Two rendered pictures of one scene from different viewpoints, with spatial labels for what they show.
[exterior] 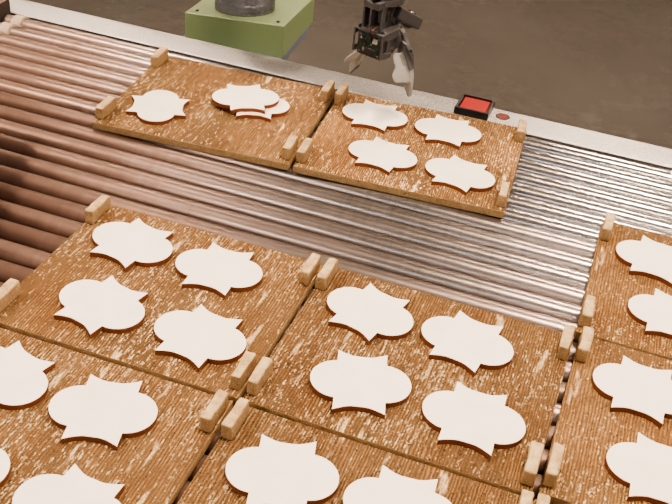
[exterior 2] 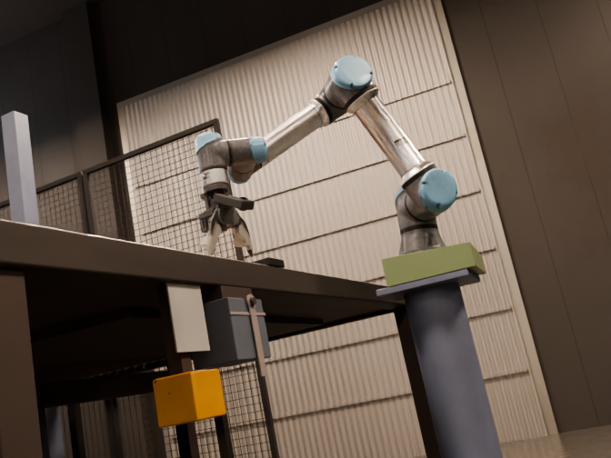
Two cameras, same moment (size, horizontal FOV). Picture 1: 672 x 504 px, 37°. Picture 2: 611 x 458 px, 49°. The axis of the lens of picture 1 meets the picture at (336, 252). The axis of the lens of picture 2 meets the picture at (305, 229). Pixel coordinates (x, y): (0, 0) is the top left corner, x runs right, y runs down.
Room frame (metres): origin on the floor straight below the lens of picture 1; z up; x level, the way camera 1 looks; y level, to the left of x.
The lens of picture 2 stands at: (2.28, -1.77, 0.64)
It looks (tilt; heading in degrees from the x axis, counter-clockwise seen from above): 13 degrees up; 96
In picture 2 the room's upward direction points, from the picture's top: 11 degrees counter-clockwise
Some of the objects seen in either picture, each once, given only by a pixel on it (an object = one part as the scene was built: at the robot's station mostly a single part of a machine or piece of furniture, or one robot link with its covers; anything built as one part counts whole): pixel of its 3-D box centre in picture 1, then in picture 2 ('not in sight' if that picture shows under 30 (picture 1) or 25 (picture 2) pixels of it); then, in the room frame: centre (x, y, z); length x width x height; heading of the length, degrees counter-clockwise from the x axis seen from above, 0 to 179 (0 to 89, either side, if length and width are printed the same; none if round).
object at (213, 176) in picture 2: not in sight; (214, 181); (1.87, -0.05, 1.23); 0.08 x 0.08 x 0.05
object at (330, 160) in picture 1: (415, 149); not in sight; (1.77, -0.14, 0.93); 0.41 x 0.35 x 0.02; 78
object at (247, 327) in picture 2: not in sight; (232, 334); (1.95, -0.47, 0.77); 0.14 x 0.11 x 0.18; 74
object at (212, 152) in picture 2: not in sight; (211, 154); (1.87, -0.05, 1.31); 0.09 x 0.08 x 0.11; 21
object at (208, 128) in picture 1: (220, 108); not in sight; (1.86, 0.27, 0.93); 0.41 x 0.35 x 0.02; 78
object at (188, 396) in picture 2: not in sight; (183, 351); (1.91, -0.64, 0.74); 0.09 x 0.08 x 0.24; 74
